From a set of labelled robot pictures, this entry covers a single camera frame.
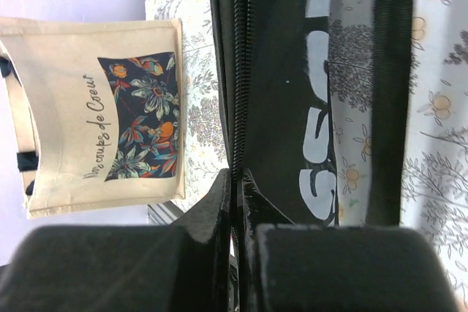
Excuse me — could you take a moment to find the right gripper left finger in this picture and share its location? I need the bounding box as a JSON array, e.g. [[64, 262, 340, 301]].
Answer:
[[1, 170, 230, 311]]

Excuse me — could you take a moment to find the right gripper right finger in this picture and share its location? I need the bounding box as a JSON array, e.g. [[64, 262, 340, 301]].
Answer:
[[237, 171, 459, 311]]

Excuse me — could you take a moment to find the beige canvas tote bag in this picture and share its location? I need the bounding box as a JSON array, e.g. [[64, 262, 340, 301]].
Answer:
[[1, 18, 186, 218]]

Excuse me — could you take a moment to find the black racket cover bag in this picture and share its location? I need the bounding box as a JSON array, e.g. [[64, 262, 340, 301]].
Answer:
[[211, 0, 413, 230]]

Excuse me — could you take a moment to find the floral table mat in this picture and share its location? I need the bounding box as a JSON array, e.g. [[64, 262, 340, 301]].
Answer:
[[145, 0, 467, 304]]

